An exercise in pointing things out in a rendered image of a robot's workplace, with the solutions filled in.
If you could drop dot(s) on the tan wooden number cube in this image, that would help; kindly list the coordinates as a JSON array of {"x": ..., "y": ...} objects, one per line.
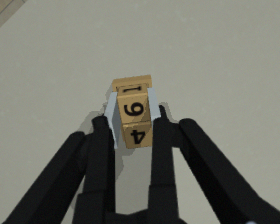
[
  {"x": 138, "y": 134},
  {"x": 133, "y": 103}
]

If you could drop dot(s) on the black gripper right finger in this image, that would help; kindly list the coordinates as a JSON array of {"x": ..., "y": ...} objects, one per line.
[{"x": 231, "y": 197}]

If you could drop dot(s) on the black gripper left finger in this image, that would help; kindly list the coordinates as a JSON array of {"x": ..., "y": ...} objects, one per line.
[{"x": 49, "y": 197}]

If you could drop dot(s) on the tan wooden tray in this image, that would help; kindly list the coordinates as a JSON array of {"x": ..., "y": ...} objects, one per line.
[{"x": 145, "y": 79}]

